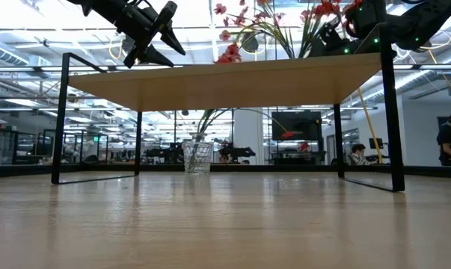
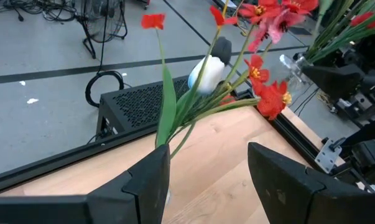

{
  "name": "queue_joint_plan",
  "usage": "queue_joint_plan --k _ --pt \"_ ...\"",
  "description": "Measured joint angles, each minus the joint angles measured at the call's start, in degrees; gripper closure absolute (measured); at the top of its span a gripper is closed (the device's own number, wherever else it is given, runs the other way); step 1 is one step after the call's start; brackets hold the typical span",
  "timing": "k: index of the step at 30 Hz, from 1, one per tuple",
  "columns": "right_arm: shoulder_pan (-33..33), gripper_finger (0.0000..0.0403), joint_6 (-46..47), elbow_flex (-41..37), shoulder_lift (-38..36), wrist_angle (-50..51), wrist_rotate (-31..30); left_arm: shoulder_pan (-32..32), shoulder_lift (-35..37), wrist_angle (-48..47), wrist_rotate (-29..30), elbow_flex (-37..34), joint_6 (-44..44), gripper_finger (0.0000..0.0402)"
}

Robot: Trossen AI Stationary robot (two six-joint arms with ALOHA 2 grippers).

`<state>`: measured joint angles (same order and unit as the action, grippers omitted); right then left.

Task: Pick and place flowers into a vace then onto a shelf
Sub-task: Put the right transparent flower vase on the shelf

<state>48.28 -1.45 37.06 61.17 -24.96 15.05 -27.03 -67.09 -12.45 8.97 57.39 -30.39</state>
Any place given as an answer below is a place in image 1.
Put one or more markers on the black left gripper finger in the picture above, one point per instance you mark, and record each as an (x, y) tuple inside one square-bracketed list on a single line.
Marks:
[(171, 39), (154, 57)]

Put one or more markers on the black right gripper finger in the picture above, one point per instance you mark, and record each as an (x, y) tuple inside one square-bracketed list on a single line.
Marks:
[(316, 48), (333, 37)]

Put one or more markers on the dense red flower bunch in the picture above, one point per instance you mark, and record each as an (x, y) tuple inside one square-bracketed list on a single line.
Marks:
[(324, 7)]

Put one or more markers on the pink blossom spray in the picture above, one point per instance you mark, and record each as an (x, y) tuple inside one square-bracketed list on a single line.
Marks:
[(220, 8)]

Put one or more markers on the pink artificial tulip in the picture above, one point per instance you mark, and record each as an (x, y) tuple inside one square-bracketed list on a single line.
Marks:
[(230, 52)]

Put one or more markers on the wooden shelf with black legs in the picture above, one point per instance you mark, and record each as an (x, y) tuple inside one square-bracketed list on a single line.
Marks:
[(225, 86)]

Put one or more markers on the sparse red blossom sprig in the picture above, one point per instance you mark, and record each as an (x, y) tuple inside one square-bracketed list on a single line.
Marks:
[(288, 134)]

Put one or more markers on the clear glass vase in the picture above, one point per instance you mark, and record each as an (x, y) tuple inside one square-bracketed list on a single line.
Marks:
[(197, 157)]

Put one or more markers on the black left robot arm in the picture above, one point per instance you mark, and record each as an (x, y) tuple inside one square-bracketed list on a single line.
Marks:
[(109, 7)]

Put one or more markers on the black background robot arm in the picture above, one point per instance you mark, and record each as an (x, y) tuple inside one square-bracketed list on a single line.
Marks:
[(232, 152)]

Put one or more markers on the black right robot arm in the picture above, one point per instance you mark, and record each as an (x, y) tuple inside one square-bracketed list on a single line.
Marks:
[(423, 22)]

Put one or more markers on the person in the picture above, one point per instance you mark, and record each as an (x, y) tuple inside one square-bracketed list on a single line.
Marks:
[(447, 138), (358, 157)]

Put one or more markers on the black wall monitor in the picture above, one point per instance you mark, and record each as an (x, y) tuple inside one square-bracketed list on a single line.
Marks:
[(303, 125)]

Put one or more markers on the black metal rig frame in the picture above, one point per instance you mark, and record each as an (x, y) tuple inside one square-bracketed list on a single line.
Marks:
[(98, 170)]

